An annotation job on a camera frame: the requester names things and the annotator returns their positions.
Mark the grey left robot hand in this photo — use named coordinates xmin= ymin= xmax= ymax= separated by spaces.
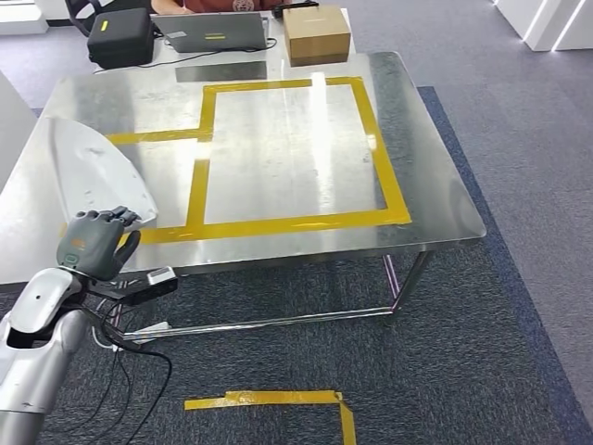
xmin=56 ymin=207 xmax=142 ymax=284

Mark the white curved plastic part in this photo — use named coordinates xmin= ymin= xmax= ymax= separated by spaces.
xmin=43 ymin=116 xmax=159 ymax=232

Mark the yellow tape on workbench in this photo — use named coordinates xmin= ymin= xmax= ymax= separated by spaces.
xmin=60 ymin=76 xmax=413 ymax=246

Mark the steel workbench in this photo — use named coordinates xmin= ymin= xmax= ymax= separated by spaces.
xmin=0 ymin=50 xmax=487 ymax=345

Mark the black carrying case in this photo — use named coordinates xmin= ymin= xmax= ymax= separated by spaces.
xmin=87 ymin=6 xmax=155 ymax=70

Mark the dark grey metal plate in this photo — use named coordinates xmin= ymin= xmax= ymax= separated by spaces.
xmin=175 ymin=59 xmax=269 ymax=84

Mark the white low platform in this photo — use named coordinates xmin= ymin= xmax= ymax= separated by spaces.
xmin=0 ymin=0 xmax=50 ymax=36

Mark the grey laptop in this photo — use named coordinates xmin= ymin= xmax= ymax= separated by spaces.
xmin=152 ymin=12 xmax=271 ymax=55

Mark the person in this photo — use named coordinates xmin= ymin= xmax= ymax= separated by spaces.
xmin=150 ymin=0 xmax=290 ymax=15

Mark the small black device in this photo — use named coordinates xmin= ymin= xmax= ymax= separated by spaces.
xmin=272 ymin=0 xmax=321 ymax=19

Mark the brown cardboard box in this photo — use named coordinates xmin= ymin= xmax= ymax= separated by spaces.
xmin=282 ymin=5 xmax=352 ymax=68

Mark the white display plinth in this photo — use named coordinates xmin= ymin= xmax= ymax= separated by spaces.
xmin=493 ymin=0 xmax=539 ymax=43
xmin=525 ymin=0 xmax=593 ymax=52

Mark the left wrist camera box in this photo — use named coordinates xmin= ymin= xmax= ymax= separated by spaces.
xmin=88 ymin=265 xmax=179 ymax=309

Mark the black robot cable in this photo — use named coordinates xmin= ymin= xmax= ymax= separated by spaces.
xmin=85 ymin=300 xmax=174 ymax=445

